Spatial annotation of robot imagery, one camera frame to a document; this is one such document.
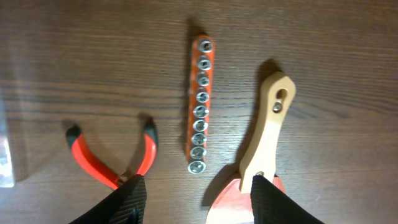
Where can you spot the small red cutting pliers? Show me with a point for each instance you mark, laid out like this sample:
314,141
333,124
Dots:
93,166

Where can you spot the clear plastic container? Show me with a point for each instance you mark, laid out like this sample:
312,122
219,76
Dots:
7,173

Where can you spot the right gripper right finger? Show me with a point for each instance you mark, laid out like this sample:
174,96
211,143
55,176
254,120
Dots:
271,206

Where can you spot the wooden handle orange scraper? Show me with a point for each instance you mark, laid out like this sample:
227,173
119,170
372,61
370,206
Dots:
233,203

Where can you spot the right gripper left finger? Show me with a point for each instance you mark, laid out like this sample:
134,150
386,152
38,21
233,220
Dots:
125,205

